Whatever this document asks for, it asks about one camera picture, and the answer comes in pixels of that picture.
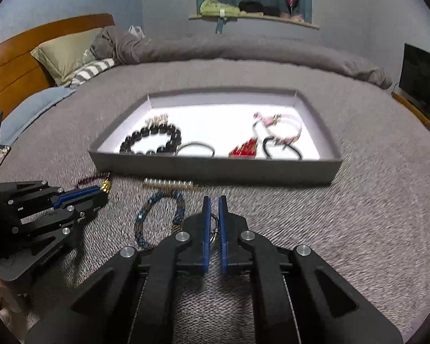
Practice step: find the olive green pillow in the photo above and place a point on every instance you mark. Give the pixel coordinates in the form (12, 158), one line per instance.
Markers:
(61, 55)

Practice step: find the red gold pendant ornament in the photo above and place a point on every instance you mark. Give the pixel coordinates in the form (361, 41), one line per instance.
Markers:
(242, 149)

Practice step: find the light blue bed sheet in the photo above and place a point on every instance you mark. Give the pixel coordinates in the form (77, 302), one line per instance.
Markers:
(28, 111)

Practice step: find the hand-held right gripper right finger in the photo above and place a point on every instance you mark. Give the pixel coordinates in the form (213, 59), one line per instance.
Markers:
(222, 229)

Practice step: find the wooden bed headboard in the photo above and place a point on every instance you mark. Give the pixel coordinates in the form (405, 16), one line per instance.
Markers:
(10, 53)

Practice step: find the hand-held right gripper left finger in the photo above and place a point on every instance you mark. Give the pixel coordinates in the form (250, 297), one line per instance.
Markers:
(206, 222)

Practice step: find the grey shallow cardboard box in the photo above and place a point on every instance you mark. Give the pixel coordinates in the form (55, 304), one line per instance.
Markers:
(218, 173)

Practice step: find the grey white striped pillow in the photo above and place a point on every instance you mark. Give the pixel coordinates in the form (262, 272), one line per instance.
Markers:
(89, 70)

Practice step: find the black cloth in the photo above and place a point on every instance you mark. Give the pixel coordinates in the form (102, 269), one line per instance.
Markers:
(251, 6)

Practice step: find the wooden window sill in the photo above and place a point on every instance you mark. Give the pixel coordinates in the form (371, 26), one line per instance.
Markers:
(304, 25)

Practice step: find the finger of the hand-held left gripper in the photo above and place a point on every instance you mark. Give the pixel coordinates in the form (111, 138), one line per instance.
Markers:
(32, 191)
(86, 204)

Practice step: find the pearl hair clip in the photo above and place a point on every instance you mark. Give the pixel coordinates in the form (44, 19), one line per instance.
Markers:
(168, 182)

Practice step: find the black television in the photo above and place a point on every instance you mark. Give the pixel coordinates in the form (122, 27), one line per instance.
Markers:
(421, 75)

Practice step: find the white plastic bag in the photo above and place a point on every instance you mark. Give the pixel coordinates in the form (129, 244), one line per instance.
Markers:
(136, 31)

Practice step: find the wooden television stand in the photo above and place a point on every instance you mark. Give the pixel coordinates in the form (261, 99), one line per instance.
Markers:
(415, 109)

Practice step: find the pink cloth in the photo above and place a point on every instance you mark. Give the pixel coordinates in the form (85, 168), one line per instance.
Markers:
(294, 17)

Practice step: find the light green cloth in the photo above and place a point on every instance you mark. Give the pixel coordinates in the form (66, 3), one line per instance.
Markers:
(211, 7)

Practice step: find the grey duvet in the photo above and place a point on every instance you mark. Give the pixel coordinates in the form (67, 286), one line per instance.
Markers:
(236, 52)

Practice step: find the phone with grid case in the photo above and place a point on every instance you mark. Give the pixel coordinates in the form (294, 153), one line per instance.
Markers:
(3, 156)

